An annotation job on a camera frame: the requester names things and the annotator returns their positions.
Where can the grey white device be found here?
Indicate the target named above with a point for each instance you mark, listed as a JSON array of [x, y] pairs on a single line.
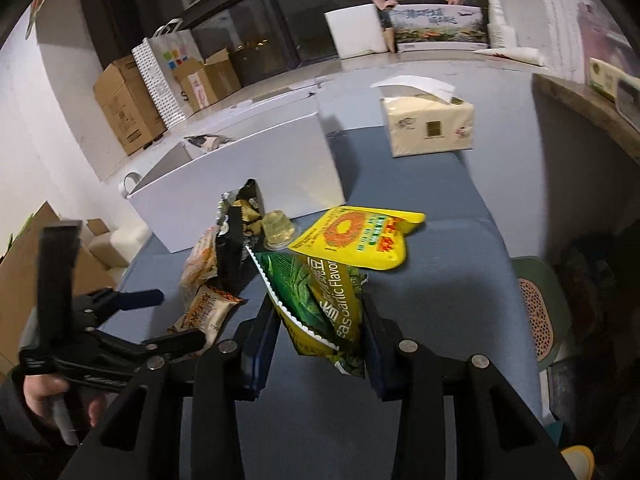
[[630, 100]]

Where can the clear jelly cup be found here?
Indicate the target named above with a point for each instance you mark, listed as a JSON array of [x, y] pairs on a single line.
[[277, 230]]

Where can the white tape roll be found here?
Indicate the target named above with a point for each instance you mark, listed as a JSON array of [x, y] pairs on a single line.
[[129, 181]]

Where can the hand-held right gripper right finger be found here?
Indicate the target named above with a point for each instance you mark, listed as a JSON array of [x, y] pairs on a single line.
[[375, 360]]

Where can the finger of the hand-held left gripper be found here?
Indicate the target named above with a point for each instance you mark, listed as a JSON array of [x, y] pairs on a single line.
[[170, 346], [140, 299]]

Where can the white bottle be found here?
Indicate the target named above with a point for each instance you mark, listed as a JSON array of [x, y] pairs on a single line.
[[500, 25]]

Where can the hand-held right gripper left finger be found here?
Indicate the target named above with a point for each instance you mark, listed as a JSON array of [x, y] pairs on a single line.
[[261, 350]]

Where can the landscape printed box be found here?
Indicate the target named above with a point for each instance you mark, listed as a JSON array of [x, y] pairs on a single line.
[[440, 27]]

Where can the dark window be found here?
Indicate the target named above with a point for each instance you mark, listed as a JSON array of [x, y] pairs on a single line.
[[250, 5]]

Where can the yellow round object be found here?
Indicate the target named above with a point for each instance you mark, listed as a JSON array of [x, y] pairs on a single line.
[[580, 462]]

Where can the white box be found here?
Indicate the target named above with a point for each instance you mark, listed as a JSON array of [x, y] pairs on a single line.
[[240, 185]]

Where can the white brown snack packet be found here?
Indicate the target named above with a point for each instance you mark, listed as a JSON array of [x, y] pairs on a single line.
[[210, 142]]

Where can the clear bread snack packet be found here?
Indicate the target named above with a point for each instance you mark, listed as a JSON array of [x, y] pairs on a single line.
[[200, 257]]

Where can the person's left forearm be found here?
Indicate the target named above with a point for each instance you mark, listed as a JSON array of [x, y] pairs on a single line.
[[25, 445]]

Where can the small open cardboard box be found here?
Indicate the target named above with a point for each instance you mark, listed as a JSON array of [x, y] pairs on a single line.
[[212, 80]]

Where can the pink perforated pad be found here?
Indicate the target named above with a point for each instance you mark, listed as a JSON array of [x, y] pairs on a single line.
[[537, 315]]

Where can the person's left hand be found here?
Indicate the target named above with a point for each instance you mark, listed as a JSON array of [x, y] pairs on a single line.
[[39, 395]]

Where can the cream soft tissue pack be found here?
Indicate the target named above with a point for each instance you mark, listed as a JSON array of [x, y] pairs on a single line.
[[430, 125]]

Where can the black gold snack packet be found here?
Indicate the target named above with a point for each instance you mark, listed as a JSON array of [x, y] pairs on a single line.
[[232, 250]]

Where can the white dotted paper bag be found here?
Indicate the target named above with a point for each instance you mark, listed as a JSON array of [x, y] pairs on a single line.
[[165, 70]]

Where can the tall cardboard box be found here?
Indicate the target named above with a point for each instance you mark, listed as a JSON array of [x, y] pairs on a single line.
[[127, 105]]

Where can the wall poster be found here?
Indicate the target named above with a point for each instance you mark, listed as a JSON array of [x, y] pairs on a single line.
[[42, 7]]

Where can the round wooden table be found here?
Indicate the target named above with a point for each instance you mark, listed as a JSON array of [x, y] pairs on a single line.
[[575, 102]]

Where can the green snack packet white label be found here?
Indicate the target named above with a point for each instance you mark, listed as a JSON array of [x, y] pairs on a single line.
[[320, 305]]

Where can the yellow tissue box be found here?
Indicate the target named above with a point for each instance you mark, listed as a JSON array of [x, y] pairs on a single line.
[[605, 77]]

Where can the small pale yellow snack packet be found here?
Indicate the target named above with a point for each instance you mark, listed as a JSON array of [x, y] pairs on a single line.
[[205, 310]]

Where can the green stool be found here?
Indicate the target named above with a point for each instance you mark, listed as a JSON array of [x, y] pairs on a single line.
[[560, 305]]

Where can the green paper item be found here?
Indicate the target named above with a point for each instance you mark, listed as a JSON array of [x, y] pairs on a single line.
[[20, 232]]

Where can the white tube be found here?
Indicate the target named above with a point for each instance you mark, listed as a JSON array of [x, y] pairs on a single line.
[[515, 55]]

